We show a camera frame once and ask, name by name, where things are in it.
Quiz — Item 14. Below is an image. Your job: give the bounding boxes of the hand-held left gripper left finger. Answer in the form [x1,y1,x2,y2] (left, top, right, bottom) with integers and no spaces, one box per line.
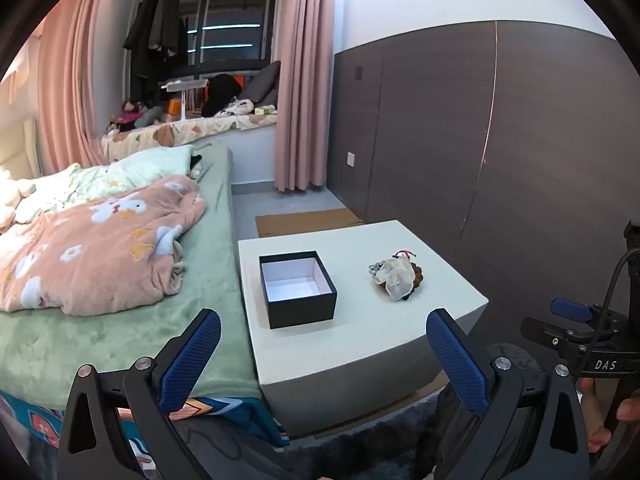
[57,308,222,480]

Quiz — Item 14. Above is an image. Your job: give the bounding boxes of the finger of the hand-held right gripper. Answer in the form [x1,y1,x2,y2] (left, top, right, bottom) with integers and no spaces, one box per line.
[550,298,608,323]
[520,314,608,361]

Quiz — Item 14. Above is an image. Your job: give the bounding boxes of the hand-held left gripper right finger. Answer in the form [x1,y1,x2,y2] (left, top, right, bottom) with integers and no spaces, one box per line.
[426,308,591,480]

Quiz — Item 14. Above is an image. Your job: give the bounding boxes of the white flower hair clip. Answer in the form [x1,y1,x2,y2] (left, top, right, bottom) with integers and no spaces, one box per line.
[376,257,416,302]

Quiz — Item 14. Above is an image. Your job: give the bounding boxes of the black jewelry box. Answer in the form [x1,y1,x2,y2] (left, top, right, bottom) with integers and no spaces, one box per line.
[258,250,338,330]

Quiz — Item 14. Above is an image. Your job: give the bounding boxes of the person's right hand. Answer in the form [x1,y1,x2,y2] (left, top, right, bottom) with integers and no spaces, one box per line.
[580,377,640,453]

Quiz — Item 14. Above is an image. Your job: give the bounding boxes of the colourful printed bed skirt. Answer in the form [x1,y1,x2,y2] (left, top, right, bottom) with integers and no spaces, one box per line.
[0,390,291,480]

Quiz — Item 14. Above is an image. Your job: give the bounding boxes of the dark cloth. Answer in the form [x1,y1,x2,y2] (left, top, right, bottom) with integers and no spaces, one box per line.
[417,385,501,480]

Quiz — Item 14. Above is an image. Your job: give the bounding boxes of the green bed sheet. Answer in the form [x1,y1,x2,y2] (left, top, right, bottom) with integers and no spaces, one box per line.
[0,142,263,411]

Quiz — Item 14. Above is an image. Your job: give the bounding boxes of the white side table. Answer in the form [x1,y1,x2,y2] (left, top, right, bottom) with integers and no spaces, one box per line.
[237,220,490,438]

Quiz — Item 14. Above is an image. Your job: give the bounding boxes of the pink duck print blanket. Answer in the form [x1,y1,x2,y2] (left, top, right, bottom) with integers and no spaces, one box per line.
[0,176,207,317]

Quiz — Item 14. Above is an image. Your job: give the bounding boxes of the grey fluffy rug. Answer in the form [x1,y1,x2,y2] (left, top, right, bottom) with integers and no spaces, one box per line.
[175,385,451,480]

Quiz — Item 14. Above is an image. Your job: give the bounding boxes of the brown cardboard sheet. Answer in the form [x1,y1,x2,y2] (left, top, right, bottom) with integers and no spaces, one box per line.
[255,207,366,238]

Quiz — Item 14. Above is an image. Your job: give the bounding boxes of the pale floral quilt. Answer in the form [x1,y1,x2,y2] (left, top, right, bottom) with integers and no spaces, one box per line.
[0,144,196,233]

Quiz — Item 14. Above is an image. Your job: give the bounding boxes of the pile of plush toys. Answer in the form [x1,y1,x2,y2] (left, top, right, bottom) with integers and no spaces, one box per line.
[107,99,173,136]

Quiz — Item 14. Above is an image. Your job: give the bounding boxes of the black bag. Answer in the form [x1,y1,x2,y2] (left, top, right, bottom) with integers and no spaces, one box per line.
[202,74,243,117]

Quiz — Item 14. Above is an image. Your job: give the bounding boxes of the white stand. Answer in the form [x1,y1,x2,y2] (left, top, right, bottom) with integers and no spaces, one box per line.
[165,79,208,122]

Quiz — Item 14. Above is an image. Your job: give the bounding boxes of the grey pillow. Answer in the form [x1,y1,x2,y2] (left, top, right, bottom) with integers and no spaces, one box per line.
[235,60,282,106]

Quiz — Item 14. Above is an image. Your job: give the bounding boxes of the pink curtain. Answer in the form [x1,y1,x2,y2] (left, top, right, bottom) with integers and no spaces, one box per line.
[274,0,337,193]
[36,0,110,171]

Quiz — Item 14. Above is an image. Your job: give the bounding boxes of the hanging dark clothes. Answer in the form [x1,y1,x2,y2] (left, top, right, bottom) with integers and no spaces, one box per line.
[122,0,188,93]

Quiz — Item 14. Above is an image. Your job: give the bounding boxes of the dark framed window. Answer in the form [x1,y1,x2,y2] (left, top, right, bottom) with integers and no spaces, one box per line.
[132,0,278,81]

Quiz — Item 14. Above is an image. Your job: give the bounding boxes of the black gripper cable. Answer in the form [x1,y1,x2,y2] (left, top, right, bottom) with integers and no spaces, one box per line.
[597,247,640,356]

